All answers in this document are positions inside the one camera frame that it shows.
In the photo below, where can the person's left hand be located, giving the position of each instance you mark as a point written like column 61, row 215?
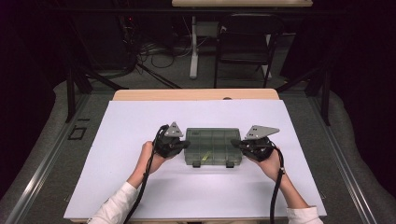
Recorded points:
column 152, row 158

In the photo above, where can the black folding chair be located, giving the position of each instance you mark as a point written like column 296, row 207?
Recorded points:
column 246, row 46

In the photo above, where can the grey compartment storage box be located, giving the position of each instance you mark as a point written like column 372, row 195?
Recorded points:
column 213, row 144

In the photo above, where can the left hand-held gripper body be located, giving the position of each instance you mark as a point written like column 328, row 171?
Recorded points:
column 168, row 143

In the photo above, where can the desk with white leg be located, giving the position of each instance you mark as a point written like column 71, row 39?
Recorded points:
column 193, row 46

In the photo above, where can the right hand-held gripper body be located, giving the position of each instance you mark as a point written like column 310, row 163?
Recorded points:
column 260, row 141

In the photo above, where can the black metal stand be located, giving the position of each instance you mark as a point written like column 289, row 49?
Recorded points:
column 325, row 96
column 71, row 93

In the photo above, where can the wooden table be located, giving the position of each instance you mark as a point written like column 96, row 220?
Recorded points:
column 193, row 94

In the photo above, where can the person's right hand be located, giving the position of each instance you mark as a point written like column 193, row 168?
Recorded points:
column 271, row 165

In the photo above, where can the white table mat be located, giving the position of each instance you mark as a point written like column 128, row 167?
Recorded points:
column 140, row 186

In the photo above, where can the yellow-green plastic clip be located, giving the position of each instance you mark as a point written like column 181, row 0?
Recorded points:
column 206, row 156

